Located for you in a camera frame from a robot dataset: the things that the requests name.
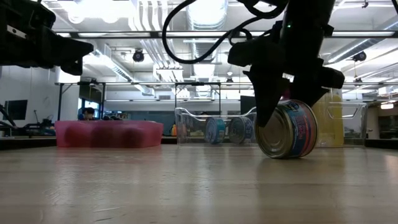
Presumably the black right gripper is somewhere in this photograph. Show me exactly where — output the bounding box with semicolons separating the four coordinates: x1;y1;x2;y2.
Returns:
228;21;346;128

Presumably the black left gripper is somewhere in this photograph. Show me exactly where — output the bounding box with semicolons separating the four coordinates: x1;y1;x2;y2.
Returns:
0;0;95;77

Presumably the silver tin can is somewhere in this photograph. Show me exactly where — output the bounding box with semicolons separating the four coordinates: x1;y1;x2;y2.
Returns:
254;99;319;160

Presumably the yellow plastic water bottle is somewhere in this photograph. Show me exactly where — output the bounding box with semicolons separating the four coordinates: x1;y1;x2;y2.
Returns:
312;91;345;147

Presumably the blue-label tin can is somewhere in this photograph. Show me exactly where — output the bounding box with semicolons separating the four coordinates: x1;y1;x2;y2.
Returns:
228;116;254;144

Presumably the yellowfin tuna can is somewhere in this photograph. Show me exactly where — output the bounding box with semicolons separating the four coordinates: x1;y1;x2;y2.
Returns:
204;117;227;145

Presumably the black computer monitor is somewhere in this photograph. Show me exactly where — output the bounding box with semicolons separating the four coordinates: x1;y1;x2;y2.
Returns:
239;95;257;114
3;99;29;121

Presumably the person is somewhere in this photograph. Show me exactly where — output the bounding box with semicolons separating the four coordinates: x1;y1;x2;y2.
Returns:
80;107;96;121

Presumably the black overhead light bar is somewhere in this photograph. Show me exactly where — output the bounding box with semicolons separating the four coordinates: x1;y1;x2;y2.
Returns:
55;30;398;40

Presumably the clear plastic bin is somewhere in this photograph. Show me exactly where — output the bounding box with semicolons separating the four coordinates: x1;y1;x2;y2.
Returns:
310;89;369;148
174;106;259;146

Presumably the pink plastic tray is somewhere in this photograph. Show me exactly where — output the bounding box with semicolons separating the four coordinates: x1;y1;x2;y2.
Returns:
54;120;165;149

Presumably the black hanging ceiling camera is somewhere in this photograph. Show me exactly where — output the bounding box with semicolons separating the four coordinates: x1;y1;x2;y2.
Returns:
352;50;368;62
132;49;145;63

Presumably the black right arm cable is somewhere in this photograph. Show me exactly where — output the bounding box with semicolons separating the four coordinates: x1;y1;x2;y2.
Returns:
161;0;282;65

